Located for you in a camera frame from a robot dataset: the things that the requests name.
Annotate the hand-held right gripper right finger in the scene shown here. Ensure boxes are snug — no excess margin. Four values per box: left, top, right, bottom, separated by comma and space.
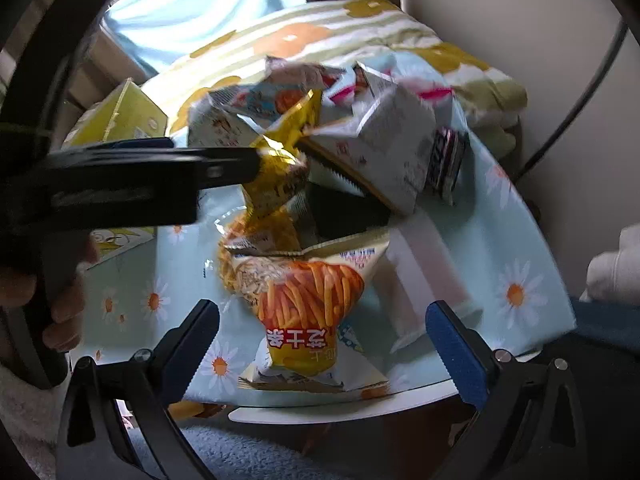
425, 300, 588, 480

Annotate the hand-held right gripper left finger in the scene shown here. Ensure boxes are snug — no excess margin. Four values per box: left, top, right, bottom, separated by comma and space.
55, 299, 221, 480

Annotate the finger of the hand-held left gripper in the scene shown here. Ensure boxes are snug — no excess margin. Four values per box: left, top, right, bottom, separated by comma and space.
197, 147, 262, 192
90, 137, 175, 152

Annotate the yellow-green cardboard box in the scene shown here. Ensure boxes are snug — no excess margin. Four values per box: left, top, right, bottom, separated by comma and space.
62, 79, 171, 271

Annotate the gold foil snack bag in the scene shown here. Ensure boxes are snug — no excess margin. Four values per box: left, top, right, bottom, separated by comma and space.
242, 89, 323, 218

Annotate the french fries snack bag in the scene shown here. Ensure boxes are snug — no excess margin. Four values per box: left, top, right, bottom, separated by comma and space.
237, 232, 392, 393

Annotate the person's left hand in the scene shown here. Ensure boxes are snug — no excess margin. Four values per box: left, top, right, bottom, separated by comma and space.
0, 237, 99, 356

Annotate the white printed snack bag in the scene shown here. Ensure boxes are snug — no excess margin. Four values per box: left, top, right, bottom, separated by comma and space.
187, 85, 281, 150

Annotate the yellow plastic bag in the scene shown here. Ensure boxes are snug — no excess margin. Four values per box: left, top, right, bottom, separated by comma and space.
167, 400, 221, 422

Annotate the orange crispy snack bag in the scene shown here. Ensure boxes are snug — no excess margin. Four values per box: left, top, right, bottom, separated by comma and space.
217, 209, 306, 311

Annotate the white blue snack bag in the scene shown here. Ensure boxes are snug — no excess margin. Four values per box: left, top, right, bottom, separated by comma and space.
264, 55, 351, 108

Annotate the light blue daisy tablecloth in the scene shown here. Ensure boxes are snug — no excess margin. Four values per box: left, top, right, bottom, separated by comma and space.
70, 50, 578, 406

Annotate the light blue fluffy cloth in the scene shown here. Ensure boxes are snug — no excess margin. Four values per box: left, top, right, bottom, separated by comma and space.
125, 425, 451, 480

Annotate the pink white snack packet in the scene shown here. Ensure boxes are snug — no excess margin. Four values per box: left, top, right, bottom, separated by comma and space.
416, 84, 457, 105
320, 67, 362, 107

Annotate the light blue towel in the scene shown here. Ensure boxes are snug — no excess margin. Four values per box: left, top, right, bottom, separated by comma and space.
102, 0, 308, 78

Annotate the dark blue cloth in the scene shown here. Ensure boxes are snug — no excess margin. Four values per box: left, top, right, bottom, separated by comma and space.
570, 297, 640, 356

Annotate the white cardboard box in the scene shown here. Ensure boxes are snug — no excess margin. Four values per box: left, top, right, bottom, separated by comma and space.
300, 62, 441, 241

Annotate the white cloth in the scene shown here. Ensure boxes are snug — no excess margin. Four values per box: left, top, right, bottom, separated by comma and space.
585, 225, 640, 303

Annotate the dark striped snack packet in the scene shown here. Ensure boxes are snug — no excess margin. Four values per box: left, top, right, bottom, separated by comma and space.
427, 127, 471, 206

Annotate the floral striped blanket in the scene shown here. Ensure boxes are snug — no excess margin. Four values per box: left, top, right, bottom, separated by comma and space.
140, 0, 528, 161

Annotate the black cable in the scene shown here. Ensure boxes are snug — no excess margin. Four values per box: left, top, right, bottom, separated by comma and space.
510, 15, 628, 181

